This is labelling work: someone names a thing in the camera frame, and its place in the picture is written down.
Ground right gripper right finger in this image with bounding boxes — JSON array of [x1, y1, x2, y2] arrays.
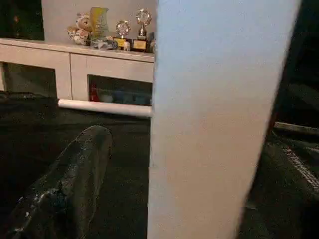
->
[[239, 139, 319, 239]]

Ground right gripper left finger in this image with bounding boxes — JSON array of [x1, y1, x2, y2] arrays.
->
[[0, 125, 115, 239]]

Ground white plastic table leg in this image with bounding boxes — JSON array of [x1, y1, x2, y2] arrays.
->
[[57, 98, 153, 118], [146, 0, 303, 239]]

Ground black plastic mat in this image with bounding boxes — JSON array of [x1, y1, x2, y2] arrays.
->
[[0, 91, 319, 239]]

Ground white cabinet with glass doors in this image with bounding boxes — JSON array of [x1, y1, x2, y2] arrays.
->
[[0, 37, 156, 103]]

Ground white spotted plush toy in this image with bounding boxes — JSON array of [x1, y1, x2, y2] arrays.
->
[[66, 11, 93, 46]]

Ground gold round trophy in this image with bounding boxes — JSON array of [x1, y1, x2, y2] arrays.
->
[[131, 8, 154, 53], [113, 19, 132, 51]]

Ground clear glass award plaque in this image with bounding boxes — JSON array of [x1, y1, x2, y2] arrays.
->
[[89, 6, 110, 42]]

